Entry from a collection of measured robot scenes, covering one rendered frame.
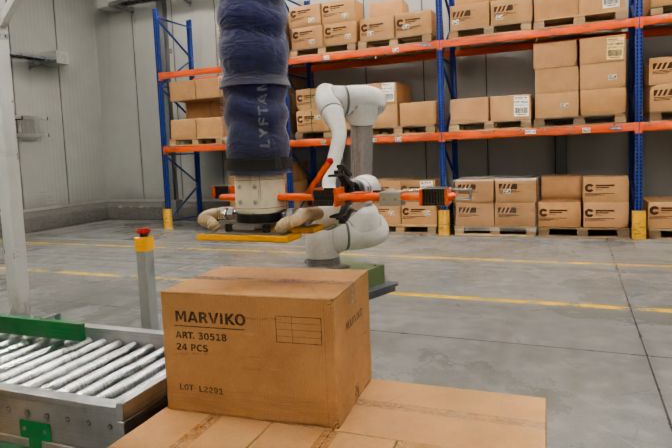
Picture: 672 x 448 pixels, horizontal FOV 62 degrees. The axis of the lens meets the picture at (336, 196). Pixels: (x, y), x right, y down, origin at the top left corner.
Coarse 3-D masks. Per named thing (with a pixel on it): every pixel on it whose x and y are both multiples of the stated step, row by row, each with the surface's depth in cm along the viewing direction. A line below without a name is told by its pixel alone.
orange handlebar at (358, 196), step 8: (352, 192) 176; (360, 192) 175; (368, 192) 177; (408, 192) 173; (416, 192) 172; (224, 200) 193; (232, 200) 192; (280, 200) 185; (288, 200) 184; (296, 200) 183; (304, 200) 182; (344, 200) 177; (352, 200) 176; (360, 200) 175; (368, 200) 174; (376, 200) 173; (408, 200) 169; (416, 200) 169
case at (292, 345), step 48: (192, 288) 185; (240, 288) 182; (288, 288) 179; (336, 288) 177; (192, 336) 181; (240, 336) 175; (288, 336) 170; (336, 336) 167; (192, 384) 182; (240, 384) 177; (288, 384) 172; (336, 384) 167
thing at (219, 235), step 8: (232, 224) 185; (264, 224) 180; (208, 232) 184; (216, 232) 184; (224, 232) 183; (232, 232) 182; (240, 232) 182; (248, 232) 181; (256, 232) 180; (264, 232) 179; (272, 232) 179; (288, 232) 178; (296, 232) 180; (208, 240) 183; (216, 240) 182; (224, 240) 180; (232, 240) 179; (240, 240) 178; (248, 240) 177; (256, 240) 176; (264, 240) 175; (272, 240) 174; (280, 240) 173; (288, 240) 172
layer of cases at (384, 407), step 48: (384, 384) 199; (144, 432) 171; (192, 432) 170; (240, 432) 168; (288, 432) 167; (336, 432) 166; (384, 432) 165; (432, 432) 164; (480, 432) 163; (528, 432) 162
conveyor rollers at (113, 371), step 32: (0, 352) 250; (32, 352) 246; (64, 352) 248; (96, 352) 244; (128, 352) 248; (160, 352) 241; (32, 384) 213; (64, 384) 215; (96, 384) 208; (128, 384) 210
